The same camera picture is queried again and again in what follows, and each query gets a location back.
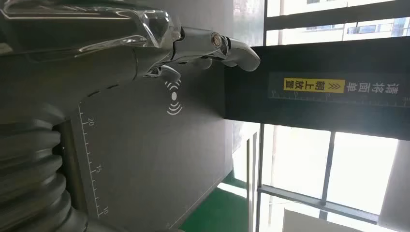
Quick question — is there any black machine panel with print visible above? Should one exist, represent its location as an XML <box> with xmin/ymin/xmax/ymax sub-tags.
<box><xmin>224</xmin><ymin>36</ymin><xmax>410</xmax><ymax>142</ymax></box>

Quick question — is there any yellow label with black print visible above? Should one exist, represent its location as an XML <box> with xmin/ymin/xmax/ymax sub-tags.
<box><xmin>283</xmin><ymin>78</ymin><xmax>346</xmax><ymax>94</ymax></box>

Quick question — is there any white metal post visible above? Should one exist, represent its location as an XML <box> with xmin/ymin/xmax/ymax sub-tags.
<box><xmin>246</xmin><ymin>131</ymin><xmax>258</xmax><ymax>232</ymax></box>

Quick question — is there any grey weighing platform with ruler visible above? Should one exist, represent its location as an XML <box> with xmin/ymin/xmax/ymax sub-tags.
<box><xmin>70</xmin><ymin>62</ymin><xmax>235</xmax><ymax>232</ymax></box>

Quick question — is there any dark window frame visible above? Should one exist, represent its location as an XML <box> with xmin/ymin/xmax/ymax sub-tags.
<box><xmin>255</xmin><ymin>0</ymin><xmax>410</xmax><ymax>232</ymax></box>

